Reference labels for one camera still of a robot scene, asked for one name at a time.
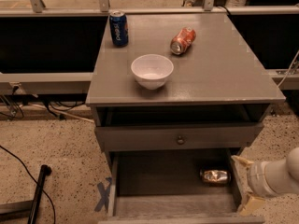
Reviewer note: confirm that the shiny orange gold can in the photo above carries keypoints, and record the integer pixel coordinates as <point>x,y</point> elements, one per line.
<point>215,176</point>

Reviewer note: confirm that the grey open middle drawer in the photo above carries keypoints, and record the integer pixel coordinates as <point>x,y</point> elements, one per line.
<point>165,187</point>

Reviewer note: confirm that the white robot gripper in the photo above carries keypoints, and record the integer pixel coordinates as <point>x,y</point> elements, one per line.
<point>256,179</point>

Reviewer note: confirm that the blue tape cross mark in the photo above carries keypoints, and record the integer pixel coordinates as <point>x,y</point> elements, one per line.
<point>104,195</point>

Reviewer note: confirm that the blue pepsi can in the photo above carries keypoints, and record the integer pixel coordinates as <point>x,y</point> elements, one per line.
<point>118,28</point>

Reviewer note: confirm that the grey wooden drawer cabinet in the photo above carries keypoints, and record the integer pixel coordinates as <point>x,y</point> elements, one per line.
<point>218,69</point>

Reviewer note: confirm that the grey metal railing frame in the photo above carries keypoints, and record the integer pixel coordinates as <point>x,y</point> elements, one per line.
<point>72,82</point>

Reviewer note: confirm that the grey top drawer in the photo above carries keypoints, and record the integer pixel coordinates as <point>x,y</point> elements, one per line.
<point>133,128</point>

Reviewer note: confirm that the white plastic bowl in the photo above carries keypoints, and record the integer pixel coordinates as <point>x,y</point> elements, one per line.
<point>151,71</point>

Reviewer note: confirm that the red orange soda can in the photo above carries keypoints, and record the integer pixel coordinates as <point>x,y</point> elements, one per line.
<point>182,40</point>

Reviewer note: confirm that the round dark drawer knob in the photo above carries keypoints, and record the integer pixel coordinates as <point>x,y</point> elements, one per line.
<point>180,140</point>

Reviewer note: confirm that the black metal floor stand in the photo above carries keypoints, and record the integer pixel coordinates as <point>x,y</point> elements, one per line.
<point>29,208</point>

